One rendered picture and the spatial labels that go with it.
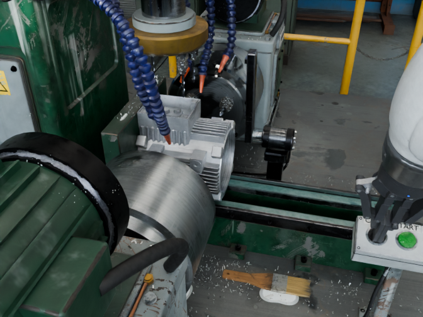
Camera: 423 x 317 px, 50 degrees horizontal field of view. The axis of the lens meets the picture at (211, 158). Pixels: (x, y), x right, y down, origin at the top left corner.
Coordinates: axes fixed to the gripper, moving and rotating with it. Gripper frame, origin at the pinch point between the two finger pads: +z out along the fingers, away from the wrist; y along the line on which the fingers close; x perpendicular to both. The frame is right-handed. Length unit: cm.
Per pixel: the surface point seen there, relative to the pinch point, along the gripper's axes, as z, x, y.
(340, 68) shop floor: 236, -268, -3
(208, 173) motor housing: 12.6, -12.1, 34.8
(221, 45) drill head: 18, -58, 43
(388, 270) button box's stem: 11.0, 3.3, -3.7
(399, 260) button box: 4.8, 3.5, -4.1
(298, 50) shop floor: 249, -299, 39
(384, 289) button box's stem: 17.1, 4.9, -4.2
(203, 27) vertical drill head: -12, -32, 38
